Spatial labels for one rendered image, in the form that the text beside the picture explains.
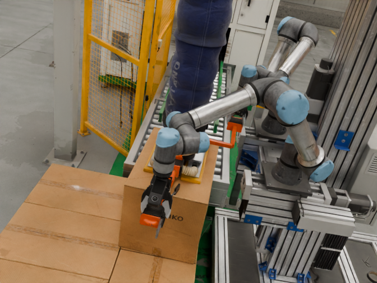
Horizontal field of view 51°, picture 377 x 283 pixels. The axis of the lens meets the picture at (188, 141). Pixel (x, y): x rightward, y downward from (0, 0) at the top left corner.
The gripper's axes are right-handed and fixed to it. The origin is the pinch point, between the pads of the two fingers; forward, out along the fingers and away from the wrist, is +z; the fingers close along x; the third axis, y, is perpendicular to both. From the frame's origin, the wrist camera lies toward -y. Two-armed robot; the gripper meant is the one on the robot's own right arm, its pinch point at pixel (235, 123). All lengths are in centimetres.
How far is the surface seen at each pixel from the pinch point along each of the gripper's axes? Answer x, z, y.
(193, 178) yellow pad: -15.4, 11.5, 45.6
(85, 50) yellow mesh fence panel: -137, 22, -121
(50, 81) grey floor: -219, 108, -221
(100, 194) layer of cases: -68, 53, 24
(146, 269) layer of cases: -28, 53, 70
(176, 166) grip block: -23, -2, 59
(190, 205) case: -14, 16, 60
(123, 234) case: -44, 44, 60
